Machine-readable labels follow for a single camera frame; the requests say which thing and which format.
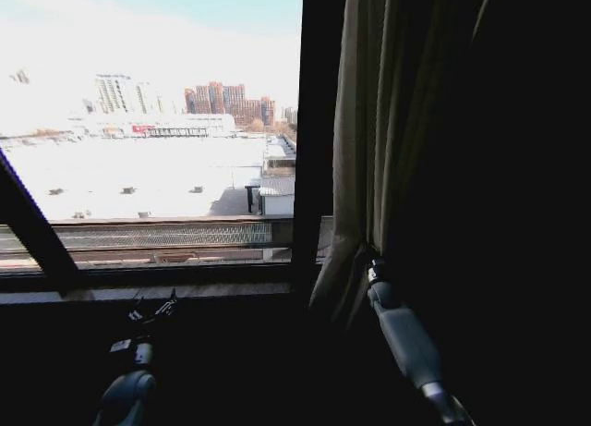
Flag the beige fabric curtain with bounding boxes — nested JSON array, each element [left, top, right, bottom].
[[308, 0, 591, 426]]

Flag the pale window sill ledge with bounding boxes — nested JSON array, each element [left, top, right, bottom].
[[0, 281, 293, 304]]

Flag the grey mesh balcony railing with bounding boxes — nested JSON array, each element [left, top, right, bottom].
[[0, 217, 274, 252]]

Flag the dark diagonal window bar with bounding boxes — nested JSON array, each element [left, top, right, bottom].
[[0, 147, 81, 280]]

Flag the large white flat roof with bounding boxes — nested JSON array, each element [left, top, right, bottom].
[[0, 136, 297, 222]]

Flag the low white hall building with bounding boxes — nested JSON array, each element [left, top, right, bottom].
[[67, 112, 238, 140]]

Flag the red-brown apartment buildings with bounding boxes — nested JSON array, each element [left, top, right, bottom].
[[184, 79, 277, 128]]

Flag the white high-rise buildings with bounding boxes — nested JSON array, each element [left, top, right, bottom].
[[93, 73, 166, 116]]

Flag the dark window frame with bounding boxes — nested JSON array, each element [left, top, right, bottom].
[[0, 0, 350, 303]]

